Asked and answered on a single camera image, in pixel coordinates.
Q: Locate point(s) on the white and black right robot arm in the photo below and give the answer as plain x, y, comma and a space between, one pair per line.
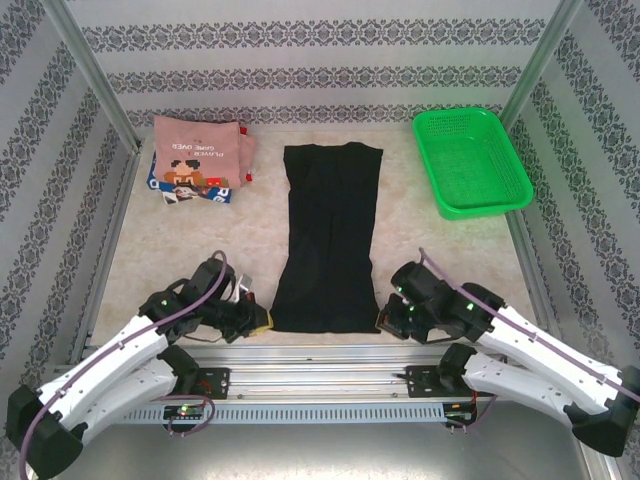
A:
540, 357

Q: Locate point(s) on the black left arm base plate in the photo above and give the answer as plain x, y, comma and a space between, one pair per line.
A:
215, 382

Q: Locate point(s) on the aluminium mounting rail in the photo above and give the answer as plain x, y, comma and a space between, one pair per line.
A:
320, 380

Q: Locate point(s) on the black t-shirt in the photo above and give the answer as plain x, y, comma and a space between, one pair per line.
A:
330, 250

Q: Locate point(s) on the aluminium side rail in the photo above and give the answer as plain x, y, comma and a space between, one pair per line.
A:
120, 215
525, 260

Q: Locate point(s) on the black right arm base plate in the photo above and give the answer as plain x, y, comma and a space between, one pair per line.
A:
422, 382

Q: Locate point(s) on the grey metal sheet panel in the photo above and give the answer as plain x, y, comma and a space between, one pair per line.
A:
320, 450

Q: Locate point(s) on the green plastic basket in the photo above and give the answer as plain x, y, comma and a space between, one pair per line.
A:
470, 165

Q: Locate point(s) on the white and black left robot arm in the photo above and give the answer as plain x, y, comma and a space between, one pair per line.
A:
100, 367

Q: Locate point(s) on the aluminium frame post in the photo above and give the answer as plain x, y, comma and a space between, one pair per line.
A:
95, 75
537, 65

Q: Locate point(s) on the pink folded printed t-shirt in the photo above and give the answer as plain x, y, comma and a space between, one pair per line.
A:
195, 145

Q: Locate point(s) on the blue folded printed t-shirt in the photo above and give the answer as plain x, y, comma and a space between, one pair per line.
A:
220, 194

